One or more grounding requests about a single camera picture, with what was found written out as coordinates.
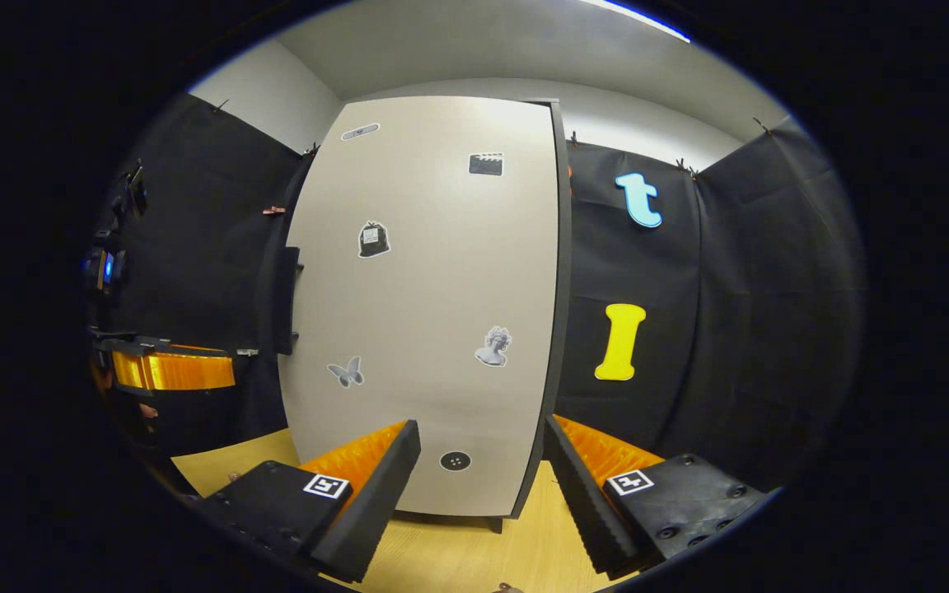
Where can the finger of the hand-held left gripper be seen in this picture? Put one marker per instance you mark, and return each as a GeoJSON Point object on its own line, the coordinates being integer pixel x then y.
{"type": "Point", "coordinates": [174, 371]}

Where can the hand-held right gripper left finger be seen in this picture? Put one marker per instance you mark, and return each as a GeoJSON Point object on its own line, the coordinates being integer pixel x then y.
{"type": "Point", "coordinates": [376, 502]}

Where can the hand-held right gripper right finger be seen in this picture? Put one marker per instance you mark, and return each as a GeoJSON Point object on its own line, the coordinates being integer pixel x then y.
{"type": "Point", "coordinates": [586, 502]}

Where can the beige cabinet door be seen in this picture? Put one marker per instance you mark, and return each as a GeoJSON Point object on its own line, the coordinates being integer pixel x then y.
{"type": "Point", "coordinates": [441, 288]}

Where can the copper binder clip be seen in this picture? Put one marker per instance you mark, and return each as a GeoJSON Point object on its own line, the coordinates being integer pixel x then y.
{"type": "Point", "coordinates": [273, 211]}

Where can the black backdrop cloth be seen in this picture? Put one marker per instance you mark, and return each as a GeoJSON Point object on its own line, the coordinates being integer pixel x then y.
{"type": "Point", "coordinates": [730, 329]}

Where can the long ceiling light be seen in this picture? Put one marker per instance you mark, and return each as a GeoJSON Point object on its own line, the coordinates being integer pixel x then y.
{"type": "Point", "coordinates": [639, 21]}

